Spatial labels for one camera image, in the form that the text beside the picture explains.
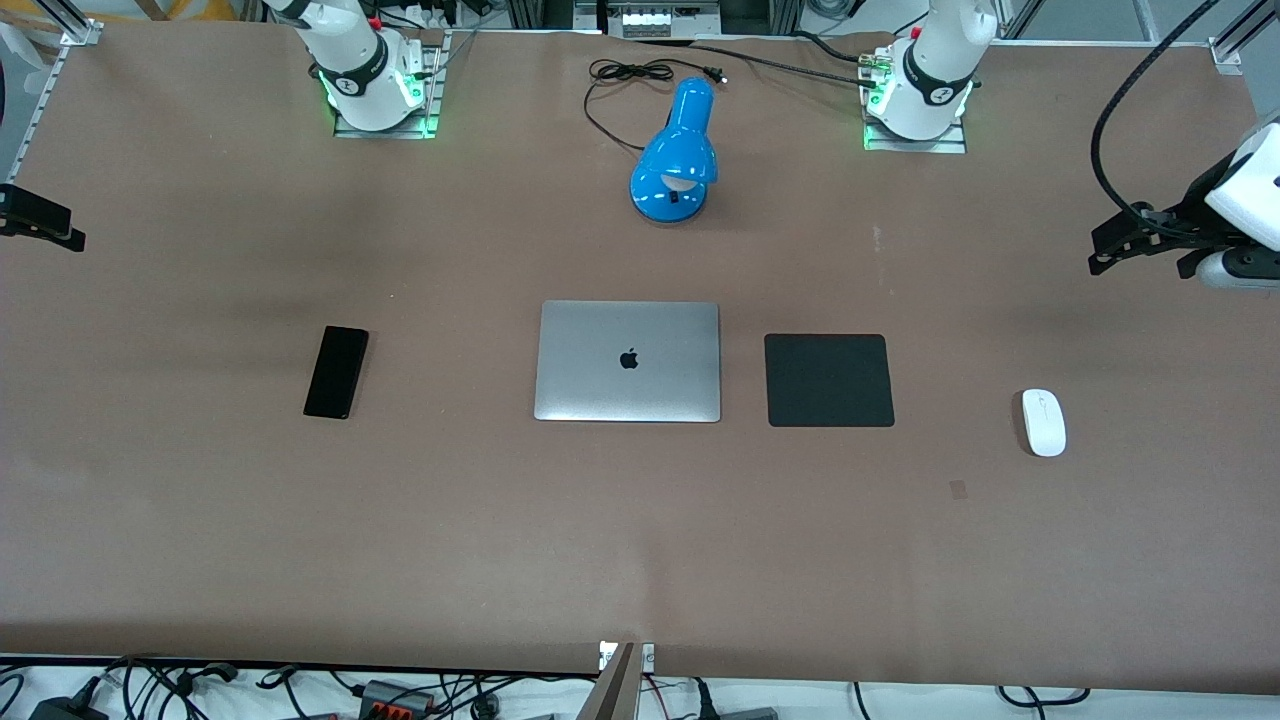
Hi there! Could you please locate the white computer mouse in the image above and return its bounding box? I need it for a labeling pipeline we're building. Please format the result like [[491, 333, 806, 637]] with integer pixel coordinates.
[[1021, 388, 1068, 458]]

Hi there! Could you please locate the black smartphone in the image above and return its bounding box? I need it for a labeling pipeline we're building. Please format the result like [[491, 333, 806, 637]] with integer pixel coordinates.
[[303, 325, 370, 420]]

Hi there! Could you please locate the black square mouse pad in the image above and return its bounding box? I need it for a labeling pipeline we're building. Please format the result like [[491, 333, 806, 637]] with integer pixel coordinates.
[[764, 333, 896, 428]]

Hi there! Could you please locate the perforated metal edge strip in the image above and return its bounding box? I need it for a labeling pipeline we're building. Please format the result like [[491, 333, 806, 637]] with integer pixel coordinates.
[[0, 45, 69, 186]]

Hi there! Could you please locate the blue desk lamp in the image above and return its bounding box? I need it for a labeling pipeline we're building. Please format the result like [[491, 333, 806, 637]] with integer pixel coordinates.
[[629, 77, 719, 225]]

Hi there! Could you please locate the black power adapter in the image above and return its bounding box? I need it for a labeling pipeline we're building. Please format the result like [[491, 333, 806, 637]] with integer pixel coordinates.
[[28, 695, 109, 720]]

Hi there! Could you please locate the silver closed laptop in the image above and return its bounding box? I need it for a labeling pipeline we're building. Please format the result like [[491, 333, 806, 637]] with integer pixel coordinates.
[[533, 300, 722, 424]]

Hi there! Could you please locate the white power strip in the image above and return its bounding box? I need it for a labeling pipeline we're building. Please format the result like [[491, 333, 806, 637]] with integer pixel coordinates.
[[620, 8, 695, 40]]

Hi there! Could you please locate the grey orange power strip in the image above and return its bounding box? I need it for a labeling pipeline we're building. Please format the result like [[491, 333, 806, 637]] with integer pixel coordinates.
[[358, 679, 437, 717]]

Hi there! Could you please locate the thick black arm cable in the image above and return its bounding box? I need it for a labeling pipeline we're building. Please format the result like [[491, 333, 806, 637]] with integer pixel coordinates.
[[1089, 0, 1223, 217]]

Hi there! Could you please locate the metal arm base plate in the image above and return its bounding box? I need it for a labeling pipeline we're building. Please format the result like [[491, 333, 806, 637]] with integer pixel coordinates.
[[863, 48, 969, 154], [333, 28, 447, 140]]

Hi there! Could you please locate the black braided base cable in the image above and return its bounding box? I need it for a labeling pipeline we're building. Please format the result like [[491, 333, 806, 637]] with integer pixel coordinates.
[[630, 36, 883, 91]]

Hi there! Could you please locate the thin black lamp cord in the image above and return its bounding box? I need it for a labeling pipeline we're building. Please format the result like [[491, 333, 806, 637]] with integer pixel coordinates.
[[583, 58, 728, 153]]

